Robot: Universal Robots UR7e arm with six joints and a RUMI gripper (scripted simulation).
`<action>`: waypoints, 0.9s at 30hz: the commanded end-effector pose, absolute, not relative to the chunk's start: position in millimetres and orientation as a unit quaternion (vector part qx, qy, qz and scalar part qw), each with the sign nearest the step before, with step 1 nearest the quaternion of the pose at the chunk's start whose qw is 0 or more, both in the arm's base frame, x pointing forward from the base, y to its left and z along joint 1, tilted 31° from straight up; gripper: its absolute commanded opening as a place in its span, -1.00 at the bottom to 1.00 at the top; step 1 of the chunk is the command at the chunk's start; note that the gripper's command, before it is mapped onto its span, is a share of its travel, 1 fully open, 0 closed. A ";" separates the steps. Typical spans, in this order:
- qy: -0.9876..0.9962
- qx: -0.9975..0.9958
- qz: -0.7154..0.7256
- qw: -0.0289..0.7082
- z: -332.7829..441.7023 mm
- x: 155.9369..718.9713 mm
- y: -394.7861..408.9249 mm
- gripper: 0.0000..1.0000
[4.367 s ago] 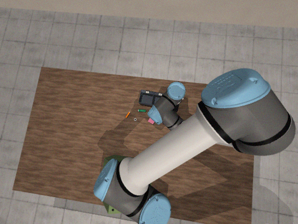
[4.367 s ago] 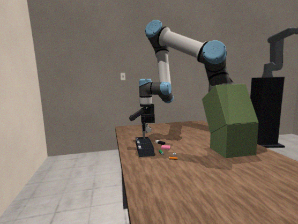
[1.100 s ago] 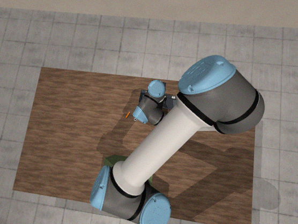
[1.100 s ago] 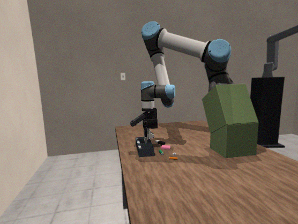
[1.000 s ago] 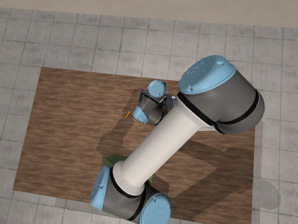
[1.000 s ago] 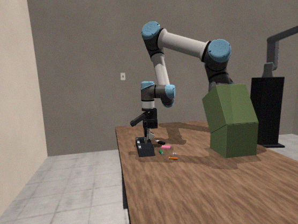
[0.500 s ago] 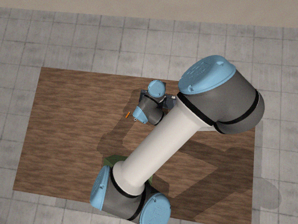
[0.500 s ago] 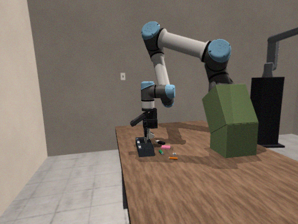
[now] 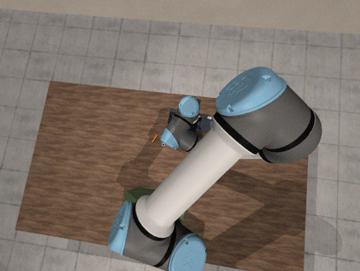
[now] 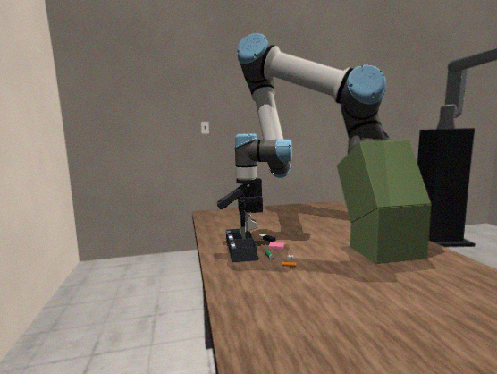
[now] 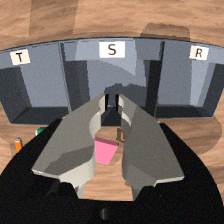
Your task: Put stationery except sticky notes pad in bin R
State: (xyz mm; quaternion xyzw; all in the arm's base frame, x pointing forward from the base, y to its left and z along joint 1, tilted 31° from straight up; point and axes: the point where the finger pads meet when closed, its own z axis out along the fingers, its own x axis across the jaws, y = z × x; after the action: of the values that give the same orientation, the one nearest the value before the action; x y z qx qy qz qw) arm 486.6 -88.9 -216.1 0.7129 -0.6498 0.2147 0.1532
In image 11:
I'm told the grey three-compartment bin rack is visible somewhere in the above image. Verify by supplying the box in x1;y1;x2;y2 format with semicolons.
0;36;224;127

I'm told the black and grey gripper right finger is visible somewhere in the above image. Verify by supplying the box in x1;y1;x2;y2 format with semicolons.
115;94;224;224

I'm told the orange battery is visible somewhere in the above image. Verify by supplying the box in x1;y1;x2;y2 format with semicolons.
14;137;21;152

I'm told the green battery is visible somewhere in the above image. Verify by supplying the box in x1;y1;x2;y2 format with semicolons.
35;128;45;135

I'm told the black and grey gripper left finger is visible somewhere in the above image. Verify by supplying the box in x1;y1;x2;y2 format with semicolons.
0;93;109;215

